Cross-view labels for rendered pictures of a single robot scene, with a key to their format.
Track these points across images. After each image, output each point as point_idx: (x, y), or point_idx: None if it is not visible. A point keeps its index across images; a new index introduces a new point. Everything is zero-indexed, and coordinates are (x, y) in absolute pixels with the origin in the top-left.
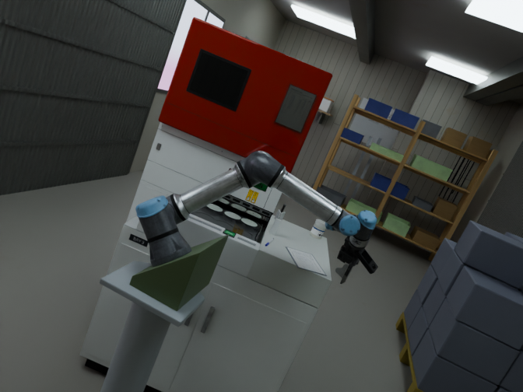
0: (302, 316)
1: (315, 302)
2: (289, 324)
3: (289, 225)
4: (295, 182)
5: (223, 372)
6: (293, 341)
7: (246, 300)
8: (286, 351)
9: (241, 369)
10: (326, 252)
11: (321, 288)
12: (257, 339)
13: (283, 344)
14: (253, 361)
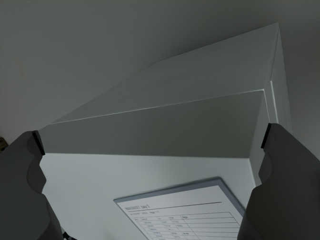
0: (271, 99)
1: (265, 112)
2: (277, 104)
3: (60, 215)
4: None
5: (287, 105)
6: (275, 68)
7: None
8: (277, 66)
9: (285, 94)
10: (49, 157)
11: (261, 148)
12: (284, 117)
13: (278, 79)
14: (283, 92)
